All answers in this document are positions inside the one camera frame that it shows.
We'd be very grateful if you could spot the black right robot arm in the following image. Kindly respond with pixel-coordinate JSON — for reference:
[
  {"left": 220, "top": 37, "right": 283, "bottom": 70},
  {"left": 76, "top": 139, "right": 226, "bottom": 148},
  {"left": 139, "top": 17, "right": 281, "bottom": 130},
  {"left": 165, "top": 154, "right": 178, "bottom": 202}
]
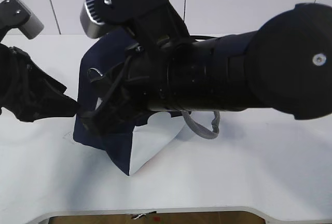
[{"left": 79, "top": 3, "right": 331, "bottom": 135}]

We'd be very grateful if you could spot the navy blue lunch bag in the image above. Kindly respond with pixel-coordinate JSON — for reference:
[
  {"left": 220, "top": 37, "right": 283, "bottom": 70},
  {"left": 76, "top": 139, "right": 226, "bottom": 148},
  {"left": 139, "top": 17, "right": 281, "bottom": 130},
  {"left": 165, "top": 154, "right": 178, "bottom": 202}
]
[{"left": 72, "top": 13, "right": 221, "bottom": 177}]

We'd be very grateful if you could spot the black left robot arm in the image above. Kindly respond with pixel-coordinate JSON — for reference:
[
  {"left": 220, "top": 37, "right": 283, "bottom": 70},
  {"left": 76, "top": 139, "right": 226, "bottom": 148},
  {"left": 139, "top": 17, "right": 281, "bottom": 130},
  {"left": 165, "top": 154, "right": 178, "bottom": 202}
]
[{"left": 1, "top": 44, "right": 79, "bottom": 122}]

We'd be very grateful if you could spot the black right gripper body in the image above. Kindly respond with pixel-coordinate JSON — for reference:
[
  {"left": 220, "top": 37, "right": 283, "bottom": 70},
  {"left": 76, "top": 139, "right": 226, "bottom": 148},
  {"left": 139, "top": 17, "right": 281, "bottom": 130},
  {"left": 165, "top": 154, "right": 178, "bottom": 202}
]
[{"left": 80, "top": 41, "right": 172, "bottom": 136}]

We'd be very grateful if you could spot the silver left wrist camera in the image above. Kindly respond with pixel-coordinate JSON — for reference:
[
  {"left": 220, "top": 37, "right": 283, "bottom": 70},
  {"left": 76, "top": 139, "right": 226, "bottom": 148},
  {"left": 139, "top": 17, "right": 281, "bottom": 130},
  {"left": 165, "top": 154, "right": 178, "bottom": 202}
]
[{"left": 1, "top": 0, "right": 44, "bottom": 41}]

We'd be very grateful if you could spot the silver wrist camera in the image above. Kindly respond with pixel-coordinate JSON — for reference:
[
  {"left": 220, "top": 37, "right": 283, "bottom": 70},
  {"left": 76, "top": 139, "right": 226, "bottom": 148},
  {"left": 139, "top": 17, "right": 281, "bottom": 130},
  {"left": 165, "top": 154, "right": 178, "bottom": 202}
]
[
  {"left": 1, "top": 0, "right": 44, "bottom": 41},
  {"left": 80, "top": 0, "right": 169, "bottom": 39}
]

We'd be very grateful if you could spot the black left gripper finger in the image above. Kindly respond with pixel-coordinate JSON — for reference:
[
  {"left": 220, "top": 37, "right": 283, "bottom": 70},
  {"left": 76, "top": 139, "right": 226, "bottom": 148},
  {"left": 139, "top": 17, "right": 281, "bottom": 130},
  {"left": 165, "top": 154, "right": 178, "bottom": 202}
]
[{"left": 33, "top": 94, "right": 79, "bottom": 120}]

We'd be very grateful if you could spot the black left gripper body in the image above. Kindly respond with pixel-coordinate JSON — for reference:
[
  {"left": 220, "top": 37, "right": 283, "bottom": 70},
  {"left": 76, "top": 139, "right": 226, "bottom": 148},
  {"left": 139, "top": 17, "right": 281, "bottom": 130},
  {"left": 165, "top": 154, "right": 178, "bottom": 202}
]
[{"left": 1, "top": 44, "right": 66, "bottom": 122}]

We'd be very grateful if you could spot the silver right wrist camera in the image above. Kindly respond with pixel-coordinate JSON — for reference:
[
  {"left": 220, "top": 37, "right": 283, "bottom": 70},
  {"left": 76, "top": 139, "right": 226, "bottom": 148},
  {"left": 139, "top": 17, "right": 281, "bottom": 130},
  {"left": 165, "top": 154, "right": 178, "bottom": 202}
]
[{"left": 80, "top": 0, "right": 169, "bottom": 39}]

